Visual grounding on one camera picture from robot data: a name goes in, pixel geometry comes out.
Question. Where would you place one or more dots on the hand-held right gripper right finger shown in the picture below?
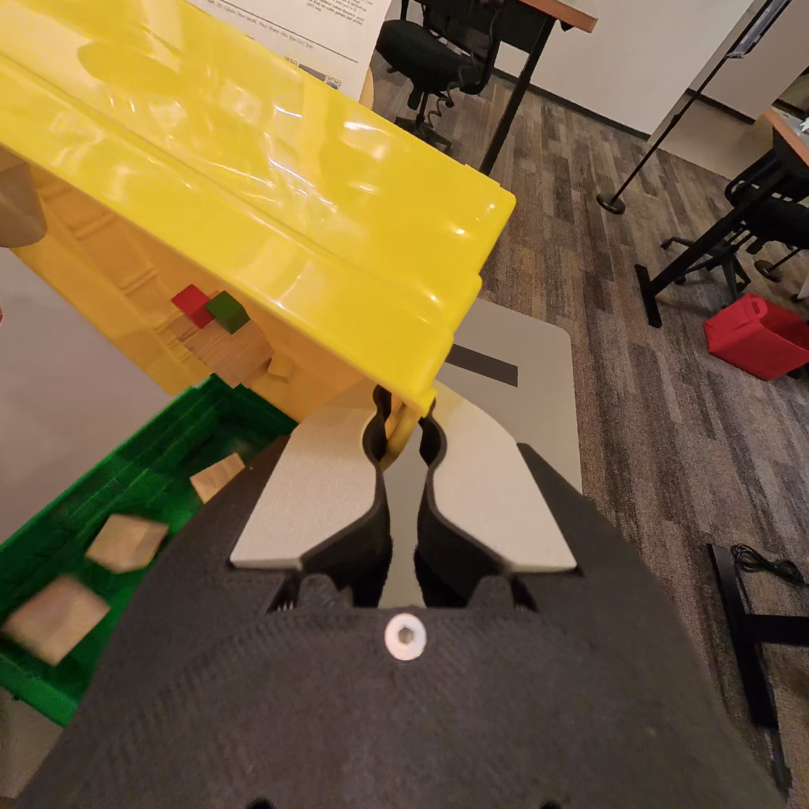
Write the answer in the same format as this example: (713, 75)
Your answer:
(499, 499)

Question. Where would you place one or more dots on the white board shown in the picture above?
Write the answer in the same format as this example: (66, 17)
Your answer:
(303, 38)

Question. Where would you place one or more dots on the black floor stand with sign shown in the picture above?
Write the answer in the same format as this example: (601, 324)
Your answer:
(610, 203)

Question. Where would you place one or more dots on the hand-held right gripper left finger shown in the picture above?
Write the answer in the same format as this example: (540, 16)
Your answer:
(309, 499)

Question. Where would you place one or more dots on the wood-edged desk with black frame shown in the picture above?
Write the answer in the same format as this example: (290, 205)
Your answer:
(780, 129)

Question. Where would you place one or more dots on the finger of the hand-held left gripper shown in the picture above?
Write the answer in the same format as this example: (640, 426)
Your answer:
(22, 208)

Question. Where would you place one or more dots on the green plastic box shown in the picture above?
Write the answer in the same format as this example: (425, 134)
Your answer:
(158, 455)

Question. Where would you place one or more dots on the black table base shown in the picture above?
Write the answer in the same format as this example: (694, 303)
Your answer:
(749, 644)

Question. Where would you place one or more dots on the black office chair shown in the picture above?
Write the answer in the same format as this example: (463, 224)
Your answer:
(774, 221)
(417, 47)

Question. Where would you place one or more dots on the wood-edged desk with black leg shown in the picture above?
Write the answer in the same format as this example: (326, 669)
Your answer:
(578, 16)

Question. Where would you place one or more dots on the pile of coloured wooden cubes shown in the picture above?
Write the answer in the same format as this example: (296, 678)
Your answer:
(221, 354)

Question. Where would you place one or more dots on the yellow plastic box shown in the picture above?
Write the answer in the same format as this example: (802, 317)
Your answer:
(253, 177)

